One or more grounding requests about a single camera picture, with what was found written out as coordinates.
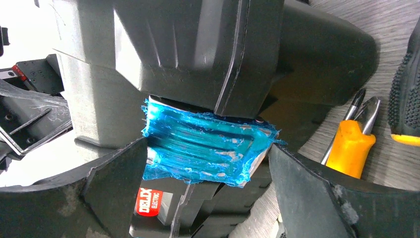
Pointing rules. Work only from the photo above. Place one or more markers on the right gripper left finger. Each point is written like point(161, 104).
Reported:
point(94, 200)

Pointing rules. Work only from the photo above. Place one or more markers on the small black screwdriver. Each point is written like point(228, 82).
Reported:
point(350, 114)

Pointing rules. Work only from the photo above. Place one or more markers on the screwdriver far left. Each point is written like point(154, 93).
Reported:
point(404, 97)

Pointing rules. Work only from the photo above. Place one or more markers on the yellow utility knife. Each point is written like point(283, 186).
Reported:
point(350, 149)

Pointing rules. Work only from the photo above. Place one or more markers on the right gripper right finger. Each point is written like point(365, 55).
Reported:
point(318, 202)

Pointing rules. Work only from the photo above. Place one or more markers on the black plastic toolbox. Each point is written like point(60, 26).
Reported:
point(211, 84)

